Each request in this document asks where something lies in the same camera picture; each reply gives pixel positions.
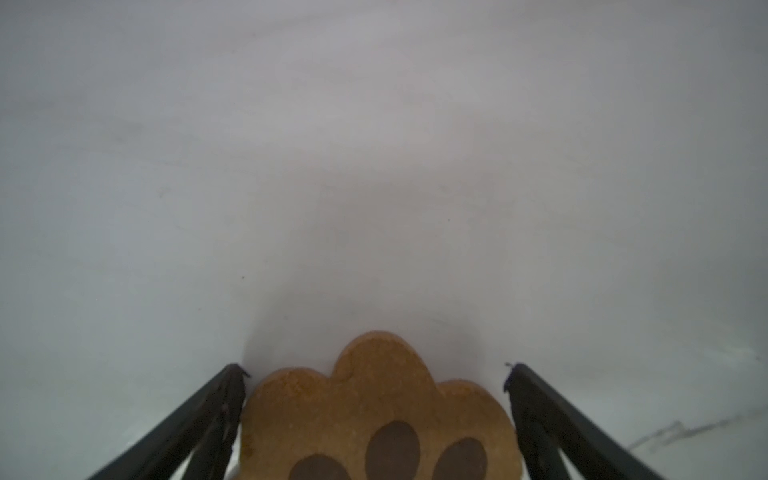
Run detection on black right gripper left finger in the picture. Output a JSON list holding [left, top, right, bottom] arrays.
[[92, 363, 247, 480]]

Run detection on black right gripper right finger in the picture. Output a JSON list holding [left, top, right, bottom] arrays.
[[504, 363, 662, 480]]

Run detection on brown paw print coaster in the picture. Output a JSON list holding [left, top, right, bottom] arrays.
[[238, 331, 523, 479]]

